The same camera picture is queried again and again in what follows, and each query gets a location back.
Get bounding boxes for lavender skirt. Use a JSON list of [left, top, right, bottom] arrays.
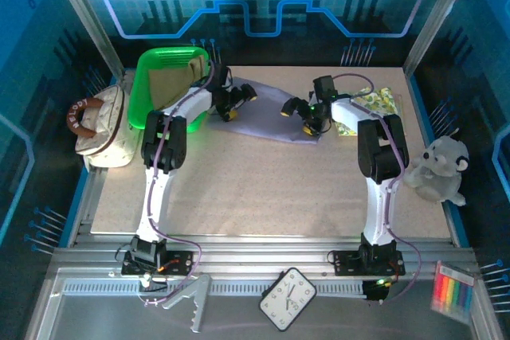
[[209, 76, 324, 144]]

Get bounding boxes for lemon print skirt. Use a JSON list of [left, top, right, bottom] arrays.
[[336, 85, 403, 137]]

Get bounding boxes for green plastic basket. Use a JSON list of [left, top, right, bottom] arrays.
[[126, 45, 212, 134]]

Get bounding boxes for grey plush toy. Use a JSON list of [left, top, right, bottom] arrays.
[[404, 127, 471, 208]]

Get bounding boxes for white analogue clock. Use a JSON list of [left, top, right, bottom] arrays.
[[258, 267, 319, 333]]

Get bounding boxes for black box with LED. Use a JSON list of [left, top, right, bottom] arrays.
[[361, 278, 390, 304]]

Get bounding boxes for pack of coloured markers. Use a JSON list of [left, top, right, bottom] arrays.
[[430, 260, 477, 325]]

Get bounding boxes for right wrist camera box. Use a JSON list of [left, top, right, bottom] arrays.
[[313, 75, 335, 99]]

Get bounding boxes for quilted bag with brown handle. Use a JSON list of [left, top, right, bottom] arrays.
[[65, 84, 139, 170]]

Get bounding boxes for aluminium frame rail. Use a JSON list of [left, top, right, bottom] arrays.
[[51, 235, 479, 276]]

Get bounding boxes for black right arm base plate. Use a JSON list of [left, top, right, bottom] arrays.
[[328, 250, 406, 277]]

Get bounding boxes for aluminium frame post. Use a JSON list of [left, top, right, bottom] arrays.
[[43, 0, 125, 78], [402, 0, 481, 78]]

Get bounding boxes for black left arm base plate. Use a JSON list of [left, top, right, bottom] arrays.
[[120, 250, 199, 277]]

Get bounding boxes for slotted grey cable duct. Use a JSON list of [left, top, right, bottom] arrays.
[[62, 280, 367, 298]]

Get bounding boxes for grey toothed bracket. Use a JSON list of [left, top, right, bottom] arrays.
[[161, 274, 212, 334]]

